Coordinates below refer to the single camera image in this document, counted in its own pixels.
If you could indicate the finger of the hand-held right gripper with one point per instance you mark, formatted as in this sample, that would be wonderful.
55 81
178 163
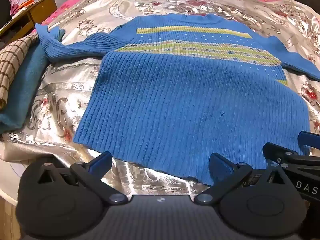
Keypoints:
280 152
310 138

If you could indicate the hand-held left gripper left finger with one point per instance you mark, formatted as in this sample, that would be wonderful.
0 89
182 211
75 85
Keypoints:
102 162

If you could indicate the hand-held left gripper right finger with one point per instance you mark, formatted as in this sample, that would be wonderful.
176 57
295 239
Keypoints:
220 166

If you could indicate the blue striped knit sweater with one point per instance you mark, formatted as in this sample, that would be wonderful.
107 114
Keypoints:
175 100

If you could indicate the silver floral bedspread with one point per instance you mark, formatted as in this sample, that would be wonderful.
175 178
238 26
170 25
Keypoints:
75 85

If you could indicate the teal folded cloth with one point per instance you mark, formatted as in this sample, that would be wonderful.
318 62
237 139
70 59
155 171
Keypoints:
25 85

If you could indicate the beige checked cloth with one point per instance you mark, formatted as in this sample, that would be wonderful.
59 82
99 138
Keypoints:
12 60

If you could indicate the pink cream floral bed sheet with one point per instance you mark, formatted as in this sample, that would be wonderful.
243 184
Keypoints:
65 7

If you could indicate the wooden desk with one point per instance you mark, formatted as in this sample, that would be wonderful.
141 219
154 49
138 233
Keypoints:
42 10

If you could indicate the orange item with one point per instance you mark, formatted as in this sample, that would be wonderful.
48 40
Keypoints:
27 2

